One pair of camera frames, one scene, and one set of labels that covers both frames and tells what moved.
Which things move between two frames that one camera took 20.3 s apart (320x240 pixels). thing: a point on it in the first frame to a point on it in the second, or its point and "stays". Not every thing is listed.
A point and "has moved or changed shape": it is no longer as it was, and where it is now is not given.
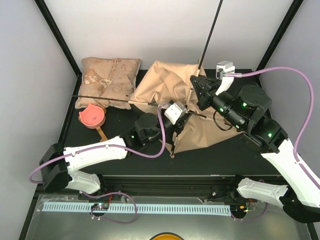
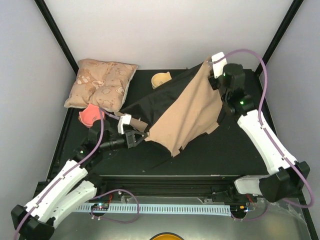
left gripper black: x=180 y=123 to x=130 y=138
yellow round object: x=166 y=236 stays
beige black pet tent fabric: x=163 y=82 has moved or changed shape
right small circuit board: x=241 y=208 stays
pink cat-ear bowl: x=93 y=116 stays
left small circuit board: x=100 y=206 stays
